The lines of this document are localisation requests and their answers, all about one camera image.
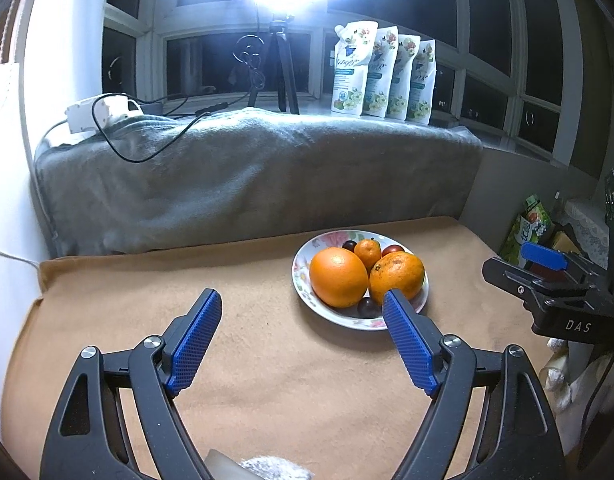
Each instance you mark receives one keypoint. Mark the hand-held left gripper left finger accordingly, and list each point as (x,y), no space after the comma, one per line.
(194,342)

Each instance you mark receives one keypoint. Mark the white floral plate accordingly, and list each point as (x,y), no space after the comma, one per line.
(301,270)

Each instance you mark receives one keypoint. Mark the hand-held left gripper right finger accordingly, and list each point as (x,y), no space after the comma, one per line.
(407,342)

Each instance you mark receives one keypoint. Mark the small orange tomato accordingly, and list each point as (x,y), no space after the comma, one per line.
(367,253)

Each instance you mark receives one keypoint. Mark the green snack packet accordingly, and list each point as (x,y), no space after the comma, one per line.
(539,215)

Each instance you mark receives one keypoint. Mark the white plastic bag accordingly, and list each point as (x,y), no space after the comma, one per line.
(567,375)

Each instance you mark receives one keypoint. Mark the red cherry tomato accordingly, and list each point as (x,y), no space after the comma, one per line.
(392,249)

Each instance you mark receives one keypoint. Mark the smooth round orange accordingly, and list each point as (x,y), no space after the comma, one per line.
(337,277)

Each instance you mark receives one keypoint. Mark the white window frame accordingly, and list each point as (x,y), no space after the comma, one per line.
(462,30)

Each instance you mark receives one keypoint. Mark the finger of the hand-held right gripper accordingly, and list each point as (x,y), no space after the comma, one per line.
(517,282)
(544,256)

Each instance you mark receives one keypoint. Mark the white floral refill pouch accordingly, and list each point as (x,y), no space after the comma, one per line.
(404,85)
(382,80)
(423,90)
(352,70)

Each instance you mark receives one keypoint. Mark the white lace cloth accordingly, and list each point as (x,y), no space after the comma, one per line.
(584,220)

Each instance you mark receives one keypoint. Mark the green printed box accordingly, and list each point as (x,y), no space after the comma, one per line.
(514,245)

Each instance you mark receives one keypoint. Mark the bumpy orange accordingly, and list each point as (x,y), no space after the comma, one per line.
(399,272)

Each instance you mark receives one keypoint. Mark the grey fuzzy cloth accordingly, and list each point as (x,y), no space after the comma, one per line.
(274,469)

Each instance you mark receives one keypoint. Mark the white power strip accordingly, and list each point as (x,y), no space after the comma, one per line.
(82,115)

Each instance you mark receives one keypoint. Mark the grey fleece blanket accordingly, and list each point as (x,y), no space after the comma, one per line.
(262,185)

